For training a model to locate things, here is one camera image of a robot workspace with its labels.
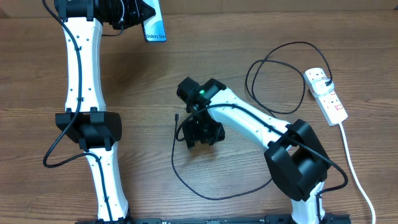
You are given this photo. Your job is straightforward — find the white charger plug adapter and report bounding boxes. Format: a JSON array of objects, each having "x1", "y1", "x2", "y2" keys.
[{"x1": 310, "y1": 79, "x2": 335, "y2": 98}]

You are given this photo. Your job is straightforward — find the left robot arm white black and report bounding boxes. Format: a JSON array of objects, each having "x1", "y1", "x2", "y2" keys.
[{"x1": 52, "y1": 1, "x2": 162, "y2": 223}]

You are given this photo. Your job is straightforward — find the white power strip cord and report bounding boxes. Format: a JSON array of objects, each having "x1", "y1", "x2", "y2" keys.
[{"x1": 338, "y1": 123, "x2": 377, "y2": 224}]

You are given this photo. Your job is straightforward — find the blue Galaxy smartphone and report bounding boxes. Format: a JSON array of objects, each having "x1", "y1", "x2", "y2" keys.
[{"x1": 142, "y1": 0, "x2": 167, "y2": 42}]

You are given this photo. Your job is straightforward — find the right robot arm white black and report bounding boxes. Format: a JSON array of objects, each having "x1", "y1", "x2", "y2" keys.
[{"x1": 177, "y1": 77, "x2": 330, "y2": 223}]

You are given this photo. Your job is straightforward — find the black USB charging cable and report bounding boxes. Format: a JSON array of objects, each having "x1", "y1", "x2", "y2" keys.
[{"x1": 170, "y1": 41, "x2": 333, "y2": 202}]

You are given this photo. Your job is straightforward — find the white power strip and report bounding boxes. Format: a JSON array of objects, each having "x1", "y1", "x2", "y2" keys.
[{"x1": 304, "y1": 68, "x2": 348, "y2": 126}]

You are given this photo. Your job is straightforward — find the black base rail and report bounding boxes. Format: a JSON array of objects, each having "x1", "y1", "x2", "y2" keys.
[{"x1": 75, "y1": 213, "x2": 351, "y2": 224}]

